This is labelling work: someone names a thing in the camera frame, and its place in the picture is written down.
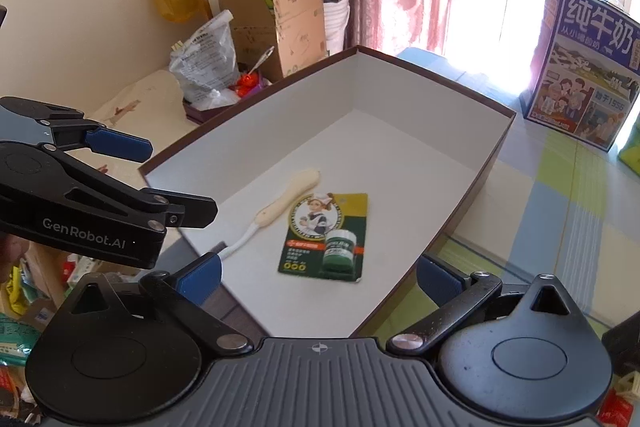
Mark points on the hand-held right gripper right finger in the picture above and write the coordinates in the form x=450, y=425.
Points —
x=436, y=279

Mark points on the white folded cloth stack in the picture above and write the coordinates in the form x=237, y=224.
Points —
x=336, y=27

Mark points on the plaid mat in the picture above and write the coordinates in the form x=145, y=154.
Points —
x=550, y=207

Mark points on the blue milk carton box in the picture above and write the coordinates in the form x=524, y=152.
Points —
x=582, y=62

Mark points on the red toy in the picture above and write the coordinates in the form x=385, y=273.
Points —
x=247, y=83

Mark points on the cream printed blanket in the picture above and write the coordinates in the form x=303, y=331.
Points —
x=140, y=107

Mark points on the green ointment card package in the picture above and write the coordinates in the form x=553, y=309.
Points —
x=320, y=232

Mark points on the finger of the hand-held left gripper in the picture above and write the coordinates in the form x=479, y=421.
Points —
x=192, y=211
x=122, y=146

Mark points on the pile of colourful packets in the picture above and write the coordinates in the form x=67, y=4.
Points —
x=25, y=332

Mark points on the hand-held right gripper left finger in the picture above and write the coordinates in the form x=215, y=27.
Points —
x=202, y=276

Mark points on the brown cardboard box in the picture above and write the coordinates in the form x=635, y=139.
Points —
x=247, y=17

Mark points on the clear plastic bag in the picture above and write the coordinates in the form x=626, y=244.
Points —
x=205, y=62

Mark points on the red and white packet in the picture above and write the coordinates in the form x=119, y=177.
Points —
x=620, y=402

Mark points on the white box with brown rim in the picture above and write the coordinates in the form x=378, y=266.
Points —
x=375, y=147

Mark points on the printed cardboard box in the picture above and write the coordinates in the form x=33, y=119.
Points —
x=300, y=27

